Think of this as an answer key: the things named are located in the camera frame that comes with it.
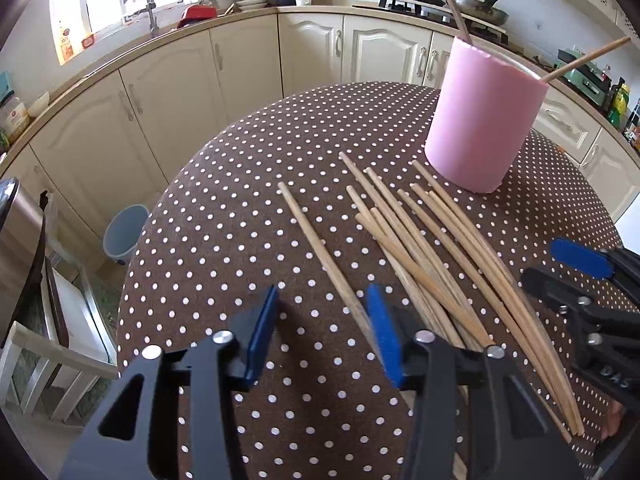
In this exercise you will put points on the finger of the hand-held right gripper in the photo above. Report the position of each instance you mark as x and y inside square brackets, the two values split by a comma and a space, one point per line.
[547, 287]
[582, 259]

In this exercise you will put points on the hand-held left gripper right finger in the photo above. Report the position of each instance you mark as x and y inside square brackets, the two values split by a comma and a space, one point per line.
[385, 335]

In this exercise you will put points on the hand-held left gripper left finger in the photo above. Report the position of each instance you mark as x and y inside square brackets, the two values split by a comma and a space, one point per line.
[262, 330]

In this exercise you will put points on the group of wooden chopsticks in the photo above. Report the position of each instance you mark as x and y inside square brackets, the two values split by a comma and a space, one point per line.
[430, 280]

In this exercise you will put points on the single wooden chopstick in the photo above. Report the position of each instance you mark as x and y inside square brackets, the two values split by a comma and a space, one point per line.
[585, 60]
[320, 250]
[450, 2]

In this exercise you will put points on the pink chopstick holder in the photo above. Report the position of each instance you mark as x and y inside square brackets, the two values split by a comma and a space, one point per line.
[480, 120]

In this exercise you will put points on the person's right hand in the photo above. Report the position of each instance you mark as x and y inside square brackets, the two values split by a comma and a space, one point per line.
[612, 422]

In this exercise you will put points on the white appliance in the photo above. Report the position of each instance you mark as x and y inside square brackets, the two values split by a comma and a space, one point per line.
[631, 225]

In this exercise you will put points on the brown polka dot tablecloth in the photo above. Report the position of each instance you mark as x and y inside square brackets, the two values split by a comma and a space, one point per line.
[225, 210]

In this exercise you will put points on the yellow-green bottle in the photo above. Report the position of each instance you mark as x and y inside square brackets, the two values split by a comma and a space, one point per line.
[620, 105]

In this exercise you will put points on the grey trash bin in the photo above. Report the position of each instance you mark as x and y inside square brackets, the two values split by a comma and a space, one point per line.
[125, 235]

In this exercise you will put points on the dark glass bottle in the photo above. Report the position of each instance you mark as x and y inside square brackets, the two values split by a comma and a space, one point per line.
[611, 87]

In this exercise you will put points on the green electric grill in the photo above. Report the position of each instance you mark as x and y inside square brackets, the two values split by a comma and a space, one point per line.
[585, 77]

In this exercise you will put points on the white shelf rack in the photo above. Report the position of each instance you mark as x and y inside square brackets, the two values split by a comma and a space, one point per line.
[75, 320]

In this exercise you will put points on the silver rice cooker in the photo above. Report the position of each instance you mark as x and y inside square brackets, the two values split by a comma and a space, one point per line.
[17, 260]

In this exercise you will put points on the black gas stove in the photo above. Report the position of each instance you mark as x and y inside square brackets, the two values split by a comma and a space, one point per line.
[400, 5]

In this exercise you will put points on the white bowl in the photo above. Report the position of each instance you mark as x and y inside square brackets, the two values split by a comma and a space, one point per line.
[39, 105]

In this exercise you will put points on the red basin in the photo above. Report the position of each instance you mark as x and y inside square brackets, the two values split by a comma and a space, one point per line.
[197, 14]

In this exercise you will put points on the clear jar with label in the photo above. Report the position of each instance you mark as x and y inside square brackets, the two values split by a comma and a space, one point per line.
[14, 120]

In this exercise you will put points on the stack of white dishes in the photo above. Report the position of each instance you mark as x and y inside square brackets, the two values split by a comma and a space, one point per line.
[250, 1]

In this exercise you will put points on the beige kitchen countertop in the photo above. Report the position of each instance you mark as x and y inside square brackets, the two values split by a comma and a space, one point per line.
[330, 4]

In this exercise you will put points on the small red container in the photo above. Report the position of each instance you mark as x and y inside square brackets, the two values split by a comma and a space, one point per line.
[87, 41]

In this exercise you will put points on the orange bottle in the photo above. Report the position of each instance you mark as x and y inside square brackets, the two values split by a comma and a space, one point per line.
[66, 42]

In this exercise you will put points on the teal box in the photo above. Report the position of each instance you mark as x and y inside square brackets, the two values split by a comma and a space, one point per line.
[6, 87]

